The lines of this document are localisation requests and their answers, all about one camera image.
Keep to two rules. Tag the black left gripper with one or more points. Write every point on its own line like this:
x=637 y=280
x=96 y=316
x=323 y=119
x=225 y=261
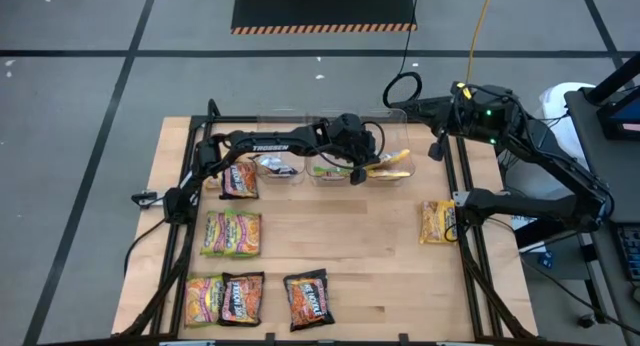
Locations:
x=352 y=138

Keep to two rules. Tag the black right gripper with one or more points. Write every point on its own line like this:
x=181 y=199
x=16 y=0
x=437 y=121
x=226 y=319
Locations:
x=480 y=111

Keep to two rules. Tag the green Maruchan noodle packet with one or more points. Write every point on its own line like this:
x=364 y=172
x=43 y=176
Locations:
x=212 y=236
x=330 y=173
x=202 y=301
x=245 y=235

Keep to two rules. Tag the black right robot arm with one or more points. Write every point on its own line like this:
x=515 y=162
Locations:
x=530 y=208

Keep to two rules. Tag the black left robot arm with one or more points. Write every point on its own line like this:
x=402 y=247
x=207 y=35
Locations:
x=270 y=147

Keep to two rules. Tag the clear plastic bin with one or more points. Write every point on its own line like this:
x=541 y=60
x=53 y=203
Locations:
x=280 y=136
x=332 y=158
x=400 y=131

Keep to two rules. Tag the white plastic bag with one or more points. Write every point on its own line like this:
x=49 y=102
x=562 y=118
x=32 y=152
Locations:
x=570 y=98

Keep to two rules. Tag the white paper sheet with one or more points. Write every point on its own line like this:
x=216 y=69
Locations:
x=522 y=221

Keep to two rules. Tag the black desk crossbar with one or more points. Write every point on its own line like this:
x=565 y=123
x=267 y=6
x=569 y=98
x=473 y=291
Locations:
x=537 y=237

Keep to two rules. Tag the black diagonal stand beam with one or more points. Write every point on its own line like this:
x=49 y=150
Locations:
x=617 y=76

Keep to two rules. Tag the black monitor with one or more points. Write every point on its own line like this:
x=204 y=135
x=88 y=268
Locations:
x=625 y=117

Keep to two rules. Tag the grey desk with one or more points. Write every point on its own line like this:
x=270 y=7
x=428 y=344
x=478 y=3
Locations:
x=620 y=161

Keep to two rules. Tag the small blue object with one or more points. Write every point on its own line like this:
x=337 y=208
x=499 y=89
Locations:
x=546 y=260

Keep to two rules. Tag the black hazard-striped floor mat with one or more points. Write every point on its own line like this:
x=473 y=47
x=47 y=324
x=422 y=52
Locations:
x=320 y=8

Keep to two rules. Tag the black keyboard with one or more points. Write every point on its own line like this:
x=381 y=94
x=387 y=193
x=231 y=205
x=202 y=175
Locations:
x=631 y=251

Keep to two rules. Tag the black caster wheel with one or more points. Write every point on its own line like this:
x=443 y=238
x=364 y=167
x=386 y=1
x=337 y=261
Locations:
x=586 y=321

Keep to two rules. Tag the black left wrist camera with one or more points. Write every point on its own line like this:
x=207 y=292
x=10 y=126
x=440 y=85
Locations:
x=358 y=176

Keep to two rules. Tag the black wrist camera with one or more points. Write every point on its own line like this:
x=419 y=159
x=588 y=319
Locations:
x=438 y=152
x=358 y=176

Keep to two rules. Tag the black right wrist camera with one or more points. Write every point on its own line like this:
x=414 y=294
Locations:
x=438 y=152

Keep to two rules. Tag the black metal table frame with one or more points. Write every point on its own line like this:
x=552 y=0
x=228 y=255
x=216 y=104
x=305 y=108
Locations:
x=235 y=119

